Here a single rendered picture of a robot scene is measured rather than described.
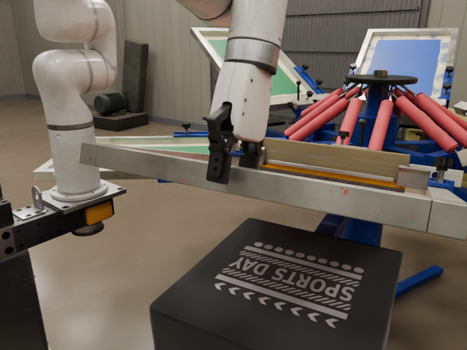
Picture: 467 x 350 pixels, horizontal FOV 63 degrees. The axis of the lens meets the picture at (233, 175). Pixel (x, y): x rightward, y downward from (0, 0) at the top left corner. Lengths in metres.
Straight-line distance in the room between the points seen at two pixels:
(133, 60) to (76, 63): 6.39
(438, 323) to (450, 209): 2.06
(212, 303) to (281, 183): 0.41
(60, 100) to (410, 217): 0.68
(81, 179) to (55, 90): 0.20
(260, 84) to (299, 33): 4.90
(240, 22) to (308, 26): 4.84
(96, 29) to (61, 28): 0.08
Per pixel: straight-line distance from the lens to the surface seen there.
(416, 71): 2.79
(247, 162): 0.58
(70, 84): 0.86
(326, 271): 0.96
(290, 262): 0.98
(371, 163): 1.07
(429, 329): 2.46
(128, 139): 2.09
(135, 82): 7.28
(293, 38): 5.47
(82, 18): 0.87
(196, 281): 0.91
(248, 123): 0.51
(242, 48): 0.52
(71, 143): 0.88
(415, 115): 1.67
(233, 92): 0.50
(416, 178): 1.05
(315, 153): 1.10
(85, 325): 2.39
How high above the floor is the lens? 1.47
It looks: 19 degrees down
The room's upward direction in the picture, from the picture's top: straight up
